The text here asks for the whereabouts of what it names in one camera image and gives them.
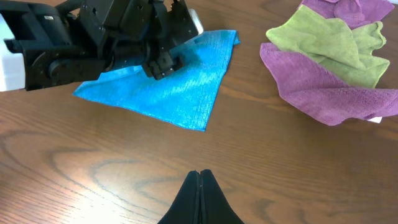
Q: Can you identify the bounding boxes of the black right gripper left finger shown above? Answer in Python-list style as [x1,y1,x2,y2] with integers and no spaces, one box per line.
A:
[158,171,200,224]

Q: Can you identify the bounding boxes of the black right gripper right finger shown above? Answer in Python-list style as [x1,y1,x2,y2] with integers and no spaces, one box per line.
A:
[200,169,244,224]

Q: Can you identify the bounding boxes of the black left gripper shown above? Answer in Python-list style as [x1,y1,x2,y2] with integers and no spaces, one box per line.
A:
[47,0,187,86]

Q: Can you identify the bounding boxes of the blue microfiber cloth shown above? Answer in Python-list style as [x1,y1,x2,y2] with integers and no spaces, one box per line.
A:
[73,30,240,131]

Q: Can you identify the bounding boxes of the lower purple microfiber cloth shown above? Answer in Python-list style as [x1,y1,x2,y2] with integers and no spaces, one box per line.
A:
[259,42,397,126]

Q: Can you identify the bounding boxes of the purple microfiber cloth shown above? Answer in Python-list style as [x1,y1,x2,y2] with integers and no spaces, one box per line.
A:
[259,42,397,126]
[301,0,394,29]

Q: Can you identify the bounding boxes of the crumpled green microfiber cloth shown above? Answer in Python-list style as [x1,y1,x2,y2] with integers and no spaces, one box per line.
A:
[266,5,390,88]

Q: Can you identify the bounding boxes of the upper purple microfiber cloth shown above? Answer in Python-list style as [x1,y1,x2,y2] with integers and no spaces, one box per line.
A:
[301,0,394,29]

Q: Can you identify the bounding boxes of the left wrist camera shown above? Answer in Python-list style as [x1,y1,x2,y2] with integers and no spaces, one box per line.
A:
[168,0,204,47]

